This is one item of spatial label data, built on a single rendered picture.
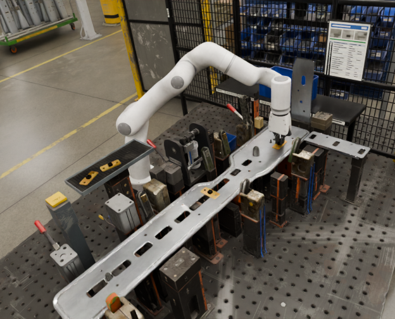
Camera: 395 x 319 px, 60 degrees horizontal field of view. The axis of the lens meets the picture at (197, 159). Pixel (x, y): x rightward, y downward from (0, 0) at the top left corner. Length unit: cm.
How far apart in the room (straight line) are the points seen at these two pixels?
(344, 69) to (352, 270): 104
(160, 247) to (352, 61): 137
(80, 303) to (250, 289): 67
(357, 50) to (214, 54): 81
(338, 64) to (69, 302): 170
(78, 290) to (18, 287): 59
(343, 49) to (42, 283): 187
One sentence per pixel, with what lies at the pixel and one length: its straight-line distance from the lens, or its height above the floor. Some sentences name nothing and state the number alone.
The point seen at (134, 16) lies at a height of 110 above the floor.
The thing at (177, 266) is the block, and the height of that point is 103.
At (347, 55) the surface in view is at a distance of 203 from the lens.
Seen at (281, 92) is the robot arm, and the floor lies 130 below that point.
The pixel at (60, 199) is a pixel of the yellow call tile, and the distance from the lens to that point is 141.
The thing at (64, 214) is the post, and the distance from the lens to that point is 143.
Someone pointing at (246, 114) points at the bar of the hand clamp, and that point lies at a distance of 178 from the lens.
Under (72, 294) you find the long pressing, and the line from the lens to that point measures 129.
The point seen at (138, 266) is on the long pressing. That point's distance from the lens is 127.
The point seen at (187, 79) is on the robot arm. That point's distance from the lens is 154.
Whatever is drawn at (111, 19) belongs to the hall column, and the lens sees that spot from 923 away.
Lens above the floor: 197
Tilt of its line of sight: 35 degrees down
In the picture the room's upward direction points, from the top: 8 degrees counter-clockwise
